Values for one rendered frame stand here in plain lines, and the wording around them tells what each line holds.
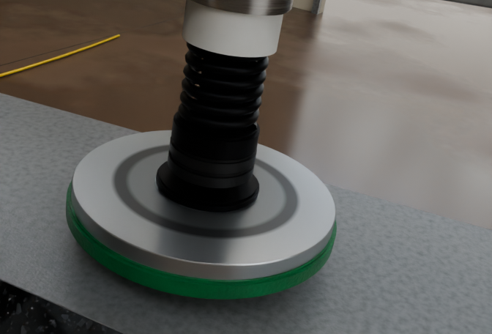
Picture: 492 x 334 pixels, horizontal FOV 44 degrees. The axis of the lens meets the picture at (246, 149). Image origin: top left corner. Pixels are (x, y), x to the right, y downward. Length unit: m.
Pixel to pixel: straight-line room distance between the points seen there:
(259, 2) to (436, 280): 0.29
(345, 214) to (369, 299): 0.13
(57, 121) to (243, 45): 0.35
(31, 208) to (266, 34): 0.26
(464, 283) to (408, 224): 0.09
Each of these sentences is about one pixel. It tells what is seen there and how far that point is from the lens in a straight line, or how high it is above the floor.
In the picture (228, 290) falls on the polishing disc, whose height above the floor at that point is 0.86.
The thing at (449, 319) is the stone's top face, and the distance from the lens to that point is 0.52.
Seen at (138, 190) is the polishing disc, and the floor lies 0.88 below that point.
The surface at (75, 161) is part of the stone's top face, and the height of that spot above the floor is 0.82.
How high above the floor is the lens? 1.12
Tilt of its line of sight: 25 degrees down
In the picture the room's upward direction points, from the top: 10 degrees clockwise
